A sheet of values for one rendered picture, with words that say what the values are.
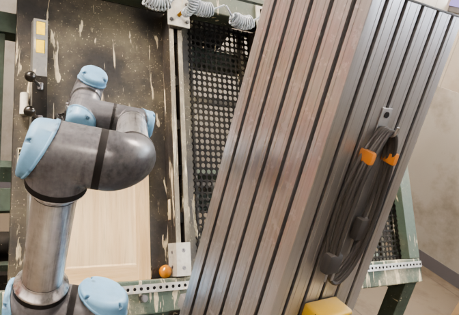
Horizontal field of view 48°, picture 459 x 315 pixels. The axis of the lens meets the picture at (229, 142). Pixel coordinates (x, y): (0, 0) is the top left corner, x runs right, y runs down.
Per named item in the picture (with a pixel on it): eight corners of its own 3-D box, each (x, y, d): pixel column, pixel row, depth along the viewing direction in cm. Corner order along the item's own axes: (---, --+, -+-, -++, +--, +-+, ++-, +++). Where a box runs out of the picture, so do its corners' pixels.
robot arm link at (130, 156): (169, 149, 93) (156, 102, 140) (107, 137, 91) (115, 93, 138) (156, 208, 96) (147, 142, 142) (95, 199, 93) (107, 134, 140)
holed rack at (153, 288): (117, 295, 182) (117, 295, 182) (117, 286, 183) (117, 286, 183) (421, 266, 270) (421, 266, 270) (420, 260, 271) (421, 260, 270)
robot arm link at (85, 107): (110, 120, 128) (116, 93, 136) (64, 111, 126) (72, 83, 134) (106, 143, 134) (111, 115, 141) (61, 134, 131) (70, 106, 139)
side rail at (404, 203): (393, 259, 276) (409, 258, 267) (369, 63, 299) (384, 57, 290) (402, 258, 280) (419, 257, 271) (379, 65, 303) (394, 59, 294)
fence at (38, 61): (24, 289, 171) (26, 289, 168) (31, 22, 191) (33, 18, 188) (39, 288, 174) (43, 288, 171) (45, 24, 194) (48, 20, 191)
